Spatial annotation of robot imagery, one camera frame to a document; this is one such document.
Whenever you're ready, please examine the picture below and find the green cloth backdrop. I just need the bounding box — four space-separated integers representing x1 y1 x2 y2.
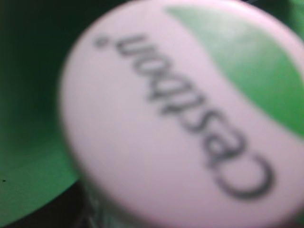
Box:
0 0 304 226

